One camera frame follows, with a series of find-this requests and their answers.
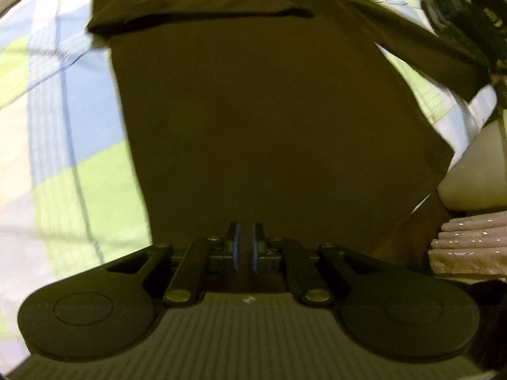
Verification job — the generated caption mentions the dark brown long-sleeved shirt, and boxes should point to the dark brown long-sleeved shirt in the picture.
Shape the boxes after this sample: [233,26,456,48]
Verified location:
[86,0,494,262]

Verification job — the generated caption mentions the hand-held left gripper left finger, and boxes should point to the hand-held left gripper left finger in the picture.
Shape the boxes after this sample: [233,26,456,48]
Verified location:
[105,222,242,307]

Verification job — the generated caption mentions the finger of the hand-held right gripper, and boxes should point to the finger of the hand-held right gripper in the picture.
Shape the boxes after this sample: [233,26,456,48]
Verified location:
[420,0,450,35]

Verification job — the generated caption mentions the cream rounded object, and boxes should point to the cream rounded object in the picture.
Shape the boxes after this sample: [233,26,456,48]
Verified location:
[452,87,497,155]

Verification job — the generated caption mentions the checked blue green bedsheet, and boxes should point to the checked blue green bedsheet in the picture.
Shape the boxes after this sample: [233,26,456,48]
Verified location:
[0,0,504,365]

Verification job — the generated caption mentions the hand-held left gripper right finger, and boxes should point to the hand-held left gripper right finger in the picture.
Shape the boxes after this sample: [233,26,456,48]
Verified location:
[251,222,383,307]

